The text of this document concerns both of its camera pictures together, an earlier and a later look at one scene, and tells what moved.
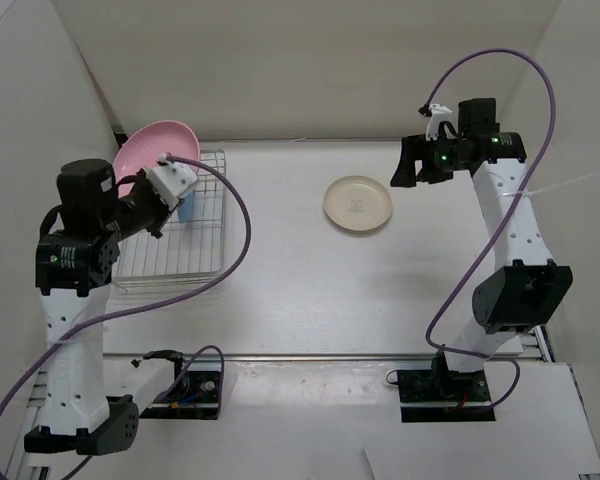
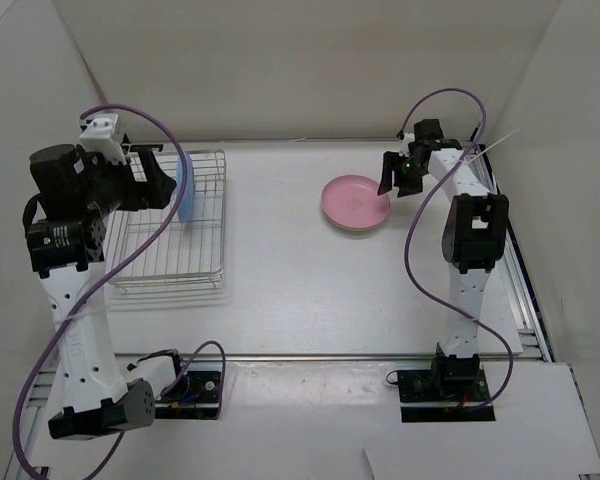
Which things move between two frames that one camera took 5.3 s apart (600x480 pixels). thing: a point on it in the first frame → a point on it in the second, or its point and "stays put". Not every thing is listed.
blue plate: (186, 208) stays put
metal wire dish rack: (185, 251) stays put
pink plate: (141, 148) → (352, 202)
